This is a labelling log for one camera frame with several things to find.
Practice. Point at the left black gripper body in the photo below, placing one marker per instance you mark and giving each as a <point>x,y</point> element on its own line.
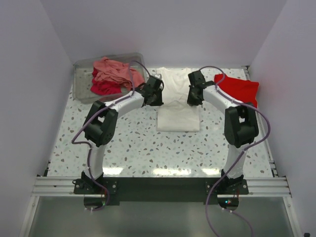
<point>158,98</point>

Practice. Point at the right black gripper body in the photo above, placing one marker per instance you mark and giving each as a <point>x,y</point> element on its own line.
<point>191,99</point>

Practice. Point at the white printed t shirt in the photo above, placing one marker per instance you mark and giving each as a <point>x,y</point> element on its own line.
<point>176,115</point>

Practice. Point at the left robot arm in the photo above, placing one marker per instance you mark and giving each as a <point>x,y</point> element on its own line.
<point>99,129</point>

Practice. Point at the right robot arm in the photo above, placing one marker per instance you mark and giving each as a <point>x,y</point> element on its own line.
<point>240,126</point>

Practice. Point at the bright red folded t shirt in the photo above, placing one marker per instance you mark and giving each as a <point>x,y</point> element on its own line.
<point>242,90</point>

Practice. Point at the pink t shirt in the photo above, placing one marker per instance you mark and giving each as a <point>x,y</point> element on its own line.
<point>108,72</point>

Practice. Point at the dark red t shirt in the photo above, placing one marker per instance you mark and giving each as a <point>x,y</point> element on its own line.
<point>104,87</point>

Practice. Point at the clear plastic bin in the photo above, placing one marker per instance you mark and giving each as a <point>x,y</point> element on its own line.
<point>82,78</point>

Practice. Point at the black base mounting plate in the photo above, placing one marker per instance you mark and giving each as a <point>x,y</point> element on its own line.
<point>183,189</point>

